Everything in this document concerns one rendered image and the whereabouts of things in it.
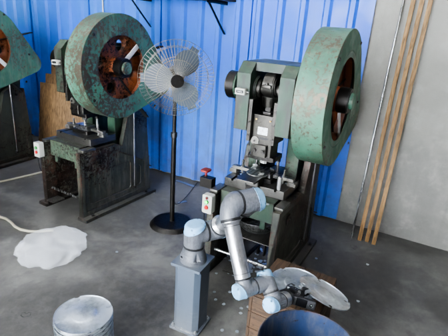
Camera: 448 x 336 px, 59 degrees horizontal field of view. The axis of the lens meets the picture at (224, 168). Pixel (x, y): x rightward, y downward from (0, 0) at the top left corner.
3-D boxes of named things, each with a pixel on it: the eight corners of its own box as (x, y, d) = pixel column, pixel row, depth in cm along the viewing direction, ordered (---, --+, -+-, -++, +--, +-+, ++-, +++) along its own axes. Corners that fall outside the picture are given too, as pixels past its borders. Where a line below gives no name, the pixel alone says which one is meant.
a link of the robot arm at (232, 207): (220, 193, 177) (243, 303, 171) (241, 189, 182) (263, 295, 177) (209, 196, 187) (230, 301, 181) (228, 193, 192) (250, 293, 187)
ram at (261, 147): (267, 160, 260) (272, 116, 250) (247, 155, 266) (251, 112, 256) (277, 154, 274) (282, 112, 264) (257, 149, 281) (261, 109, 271)
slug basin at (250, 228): (269, 243, 272) (270, 231, 269) (226, 229, 287) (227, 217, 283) (286, 225, 300) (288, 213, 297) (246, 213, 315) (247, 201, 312)
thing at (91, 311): (120, 323, 198) (120, 321, 198) (59, 343, 184) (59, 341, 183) (104, 290, 221) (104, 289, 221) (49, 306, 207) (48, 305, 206)
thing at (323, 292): (357, 318, 199) (357, 317, 199) (305, 297, 197) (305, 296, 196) (341, 288, 227) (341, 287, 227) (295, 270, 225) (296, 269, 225)
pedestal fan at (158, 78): (181, 247, 318) (189, 41, 264) (120, 225, 346) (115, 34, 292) (248, 197, 421) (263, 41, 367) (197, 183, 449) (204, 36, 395)
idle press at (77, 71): (93, 236, 325) (81, 9, 265) (20, 203, 371) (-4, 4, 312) (199, 183, 450) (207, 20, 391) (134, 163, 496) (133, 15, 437)
